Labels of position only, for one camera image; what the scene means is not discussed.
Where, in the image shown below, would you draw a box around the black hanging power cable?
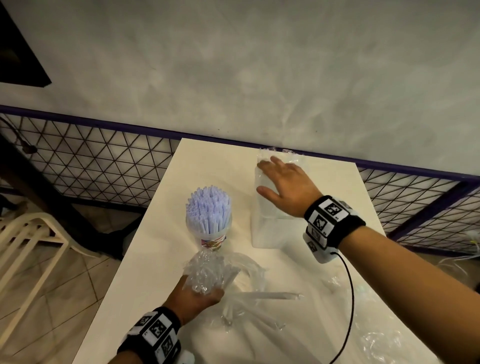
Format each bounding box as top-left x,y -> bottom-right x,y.
0,116 -> 38,155

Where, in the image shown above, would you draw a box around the person's left forearm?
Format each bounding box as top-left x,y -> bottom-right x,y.
108,350 -> 143,364

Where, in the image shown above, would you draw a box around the black right wristband with markers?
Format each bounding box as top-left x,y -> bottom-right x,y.
302,194 -> 367,250

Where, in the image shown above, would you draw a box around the black right camera cable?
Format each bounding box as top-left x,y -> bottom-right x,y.
329,250 -> 355,364

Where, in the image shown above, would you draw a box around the clear plastic wrap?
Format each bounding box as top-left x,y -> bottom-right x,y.
322,275 -> 440,364

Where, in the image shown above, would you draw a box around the pack of clear straws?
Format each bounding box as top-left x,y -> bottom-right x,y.
181,249 -> 305,333

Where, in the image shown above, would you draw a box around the white plastic chair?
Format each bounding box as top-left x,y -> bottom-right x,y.
0,211 -> 100,338

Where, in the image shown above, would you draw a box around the purple framed wire mesh fence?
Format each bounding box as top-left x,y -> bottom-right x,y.
0,104 -> 480,258

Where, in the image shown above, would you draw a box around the round clear plastic cup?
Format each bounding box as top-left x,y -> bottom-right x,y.
186,215 -> 233,251

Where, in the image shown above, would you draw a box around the black left wristband with markers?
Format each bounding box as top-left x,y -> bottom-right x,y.
117,306 -> 182,364

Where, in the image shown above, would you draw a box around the clear square plastic box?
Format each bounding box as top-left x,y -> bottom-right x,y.
250,149 -> 312,249

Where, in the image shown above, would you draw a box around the black wall screen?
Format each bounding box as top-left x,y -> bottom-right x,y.
0,0 -> 52,88

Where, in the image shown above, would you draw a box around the person's left hand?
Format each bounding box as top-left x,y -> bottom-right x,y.
163,274 -> 225,326

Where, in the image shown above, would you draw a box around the white floor cables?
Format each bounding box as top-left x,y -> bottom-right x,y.
436,230 -> 480,278

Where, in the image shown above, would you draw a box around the person's right hand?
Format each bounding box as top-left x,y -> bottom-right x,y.
256,155 -> 324,219

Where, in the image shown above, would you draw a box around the black wristband with markers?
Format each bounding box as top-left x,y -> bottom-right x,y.
117,306 -> 182,364
302,194 -> 367,250

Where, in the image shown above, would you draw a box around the small bunch of blue straws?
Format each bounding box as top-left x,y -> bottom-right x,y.
186,184 -> 232,235

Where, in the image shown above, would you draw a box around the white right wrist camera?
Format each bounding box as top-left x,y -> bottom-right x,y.
303,234 -> 340,264

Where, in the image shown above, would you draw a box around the person's right forearm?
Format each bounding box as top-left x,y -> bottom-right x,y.
339,224 -> 480,364

